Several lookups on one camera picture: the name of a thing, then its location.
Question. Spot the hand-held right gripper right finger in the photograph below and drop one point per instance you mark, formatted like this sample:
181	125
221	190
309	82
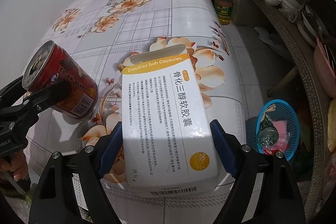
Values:
223	145

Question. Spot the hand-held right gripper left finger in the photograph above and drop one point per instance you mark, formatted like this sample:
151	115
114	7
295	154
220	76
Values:
111	150

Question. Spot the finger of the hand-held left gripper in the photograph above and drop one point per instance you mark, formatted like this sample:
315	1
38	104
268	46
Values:
10	88
50	94

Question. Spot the red metal can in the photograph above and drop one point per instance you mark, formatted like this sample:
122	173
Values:
68	77

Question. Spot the red snack packet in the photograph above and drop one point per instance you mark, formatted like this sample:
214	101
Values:
268	151

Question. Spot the white and yellow medicine box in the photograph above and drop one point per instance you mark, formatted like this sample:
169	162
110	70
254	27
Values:
162	121

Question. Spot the brown paper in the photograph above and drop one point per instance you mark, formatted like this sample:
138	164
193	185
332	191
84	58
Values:
270	109

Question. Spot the pink sponge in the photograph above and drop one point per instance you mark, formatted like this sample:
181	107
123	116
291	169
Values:
280	126

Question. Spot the blue plastic mesh basket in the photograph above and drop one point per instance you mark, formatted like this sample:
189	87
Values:
286	113

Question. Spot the person's left hand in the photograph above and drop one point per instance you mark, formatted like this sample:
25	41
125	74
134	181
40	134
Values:
15	166

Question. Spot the perforated metal shelf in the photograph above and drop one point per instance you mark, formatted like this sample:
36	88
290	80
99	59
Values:
309	87

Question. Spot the plastic bag with yellow contents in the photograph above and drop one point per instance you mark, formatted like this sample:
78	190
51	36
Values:
332	129

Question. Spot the white rag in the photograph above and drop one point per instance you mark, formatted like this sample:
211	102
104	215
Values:
265	36

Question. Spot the floral plastic tablecloth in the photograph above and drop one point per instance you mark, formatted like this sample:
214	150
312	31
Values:
147	16

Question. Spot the pink plastic basin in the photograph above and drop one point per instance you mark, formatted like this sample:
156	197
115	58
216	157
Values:
326	69

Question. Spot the cooking oil bottle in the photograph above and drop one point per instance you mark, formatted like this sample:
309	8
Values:
223	7

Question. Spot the stack of plates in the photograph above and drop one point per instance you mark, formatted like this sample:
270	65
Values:
308	28

